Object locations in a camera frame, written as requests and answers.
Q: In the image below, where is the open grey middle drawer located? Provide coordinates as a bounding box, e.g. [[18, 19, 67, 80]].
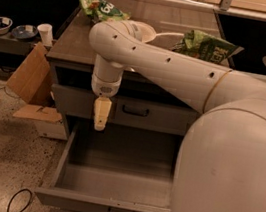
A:
[[35, 119, 181, 212]]

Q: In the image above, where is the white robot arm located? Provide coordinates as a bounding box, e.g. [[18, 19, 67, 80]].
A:
[[89, 21, 266, 212]]

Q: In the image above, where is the green chip bag right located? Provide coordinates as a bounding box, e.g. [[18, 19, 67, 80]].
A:
[[171, 30, 244, 65]]

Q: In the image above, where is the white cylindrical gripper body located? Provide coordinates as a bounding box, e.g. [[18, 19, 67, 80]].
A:
[[91, 55, 124, 98]]

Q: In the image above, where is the dark blue bowl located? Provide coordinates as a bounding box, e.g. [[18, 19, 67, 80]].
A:
[[11, 24, 38, 42]]

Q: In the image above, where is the white bowl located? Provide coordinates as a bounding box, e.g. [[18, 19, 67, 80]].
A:
[[136, 22, 156, 43]]

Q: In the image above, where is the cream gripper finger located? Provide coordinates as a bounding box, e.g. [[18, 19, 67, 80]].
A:
[[93, 96, 112, 131]]

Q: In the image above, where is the open cardboard box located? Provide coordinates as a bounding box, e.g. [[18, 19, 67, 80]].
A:
[[7, 43, 67, 140]]

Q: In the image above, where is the white paper cup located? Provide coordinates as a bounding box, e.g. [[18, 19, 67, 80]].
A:
[[37, 23, 53, 46]]

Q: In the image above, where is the grey side shelf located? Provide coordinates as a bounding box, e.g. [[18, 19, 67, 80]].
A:
[[0, 33, 41, 55]]

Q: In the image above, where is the green chip bag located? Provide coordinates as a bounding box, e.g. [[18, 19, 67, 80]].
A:
[[171, 30, 244, 65], [79, 0, 131, 23]]

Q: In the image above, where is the grey drawer cabinet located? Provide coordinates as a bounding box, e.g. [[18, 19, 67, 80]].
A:
[[20, 0, 251, 212]]

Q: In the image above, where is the green chip bag left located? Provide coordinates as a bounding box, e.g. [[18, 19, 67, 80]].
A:
[[79, 0, 131, 23]]

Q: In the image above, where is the grey top drawer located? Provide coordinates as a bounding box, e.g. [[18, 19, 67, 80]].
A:
[[52, 84, 198, 136]]

